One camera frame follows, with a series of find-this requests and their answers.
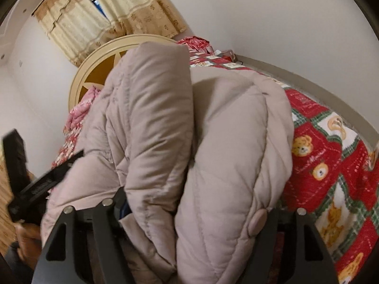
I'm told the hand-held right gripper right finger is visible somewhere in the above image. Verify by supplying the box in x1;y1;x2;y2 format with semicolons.
247;209;339;284

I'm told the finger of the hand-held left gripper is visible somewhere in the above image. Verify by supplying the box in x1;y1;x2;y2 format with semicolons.
49;150;85;181

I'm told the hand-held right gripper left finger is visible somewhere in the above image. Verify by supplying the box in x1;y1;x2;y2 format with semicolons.
31;186;137;284

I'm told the beige puffer coat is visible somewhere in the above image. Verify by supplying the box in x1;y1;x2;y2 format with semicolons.
40;41;295;284

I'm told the person's left forearm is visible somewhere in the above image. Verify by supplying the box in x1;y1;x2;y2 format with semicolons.
4;241;34;284

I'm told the person's left hand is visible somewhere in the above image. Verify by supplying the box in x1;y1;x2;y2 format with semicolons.
15;222;42;270

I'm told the pink floral quilt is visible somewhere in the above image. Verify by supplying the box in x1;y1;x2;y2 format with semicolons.
63;85;103;137

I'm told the cream wooden bed headboard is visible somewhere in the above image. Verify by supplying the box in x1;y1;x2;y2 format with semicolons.
68;34;178;111

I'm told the red bear printed blanket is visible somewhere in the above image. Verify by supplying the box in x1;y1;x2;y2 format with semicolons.
49;35;379;284

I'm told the cream patterned curtain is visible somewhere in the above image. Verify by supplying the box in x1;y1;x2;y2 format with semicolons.
32;0;188;68

